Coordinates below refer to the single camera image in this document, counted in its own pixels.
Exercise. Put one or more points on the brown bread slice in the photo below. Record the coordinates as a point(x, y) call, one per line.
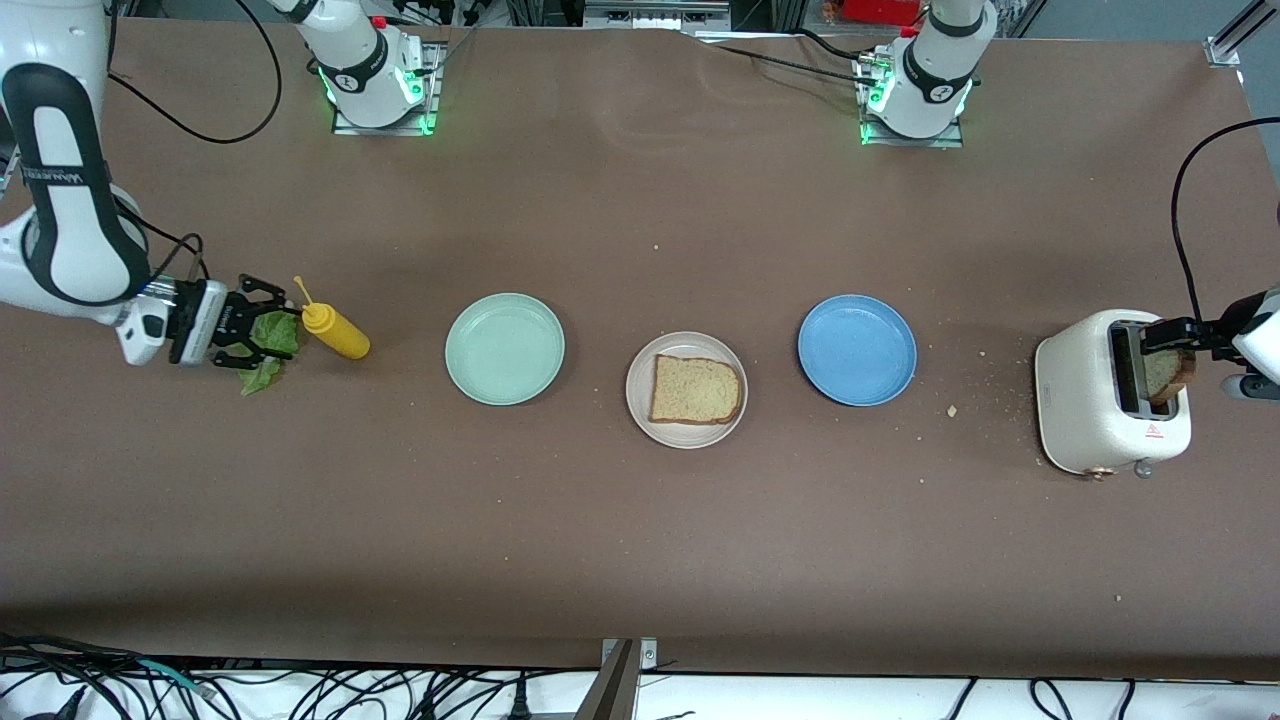
point(1165, 378)
point(695, 390)

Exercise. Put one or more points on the green lettuce leaf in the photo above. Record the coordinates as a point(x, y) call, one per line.
point(285, 335)

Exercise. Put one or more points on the yellow mustard squeeze bottle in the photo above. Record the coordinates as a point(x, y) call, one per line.
point(345, 340)

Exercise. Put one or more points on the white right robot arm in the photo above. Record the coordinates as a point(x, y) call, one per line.
point(70, 200)

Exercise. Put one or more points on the mint green plate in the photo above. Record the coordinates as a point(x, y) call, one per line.
point(505, 350)

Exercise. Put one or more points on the blue plate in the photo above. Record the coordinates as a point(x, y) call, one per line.
point(857, 350)

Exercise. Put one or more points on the beige plate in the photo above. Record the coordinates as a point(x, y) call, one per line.
point(686, 436)

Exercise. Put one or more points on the white toaster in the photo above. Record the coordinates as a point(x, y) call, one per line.
point(1075, 400)

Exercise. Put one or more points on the red box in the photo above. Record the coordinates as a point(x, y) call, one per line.
point(880, 10)

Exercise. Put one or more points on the black power plug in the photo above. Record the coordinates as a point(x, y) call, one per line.
point(519, 702)

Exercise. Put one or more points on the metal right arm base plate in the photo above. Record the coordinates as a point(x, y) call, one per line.
point(433, 90)

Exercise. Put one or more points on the aluminium frame profile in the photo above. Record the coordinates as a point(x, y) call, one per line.
point(1225, 52)

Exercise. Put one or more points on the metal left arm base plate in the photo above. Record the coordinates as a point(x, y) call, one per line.
point(910, 143)

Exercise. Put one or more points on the aluminium frame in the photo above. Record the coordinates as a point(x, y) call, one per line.
point(655, 15)

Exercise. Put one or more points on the silver metal bracket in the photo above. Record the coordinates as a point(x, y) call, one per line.
point(648, 655)

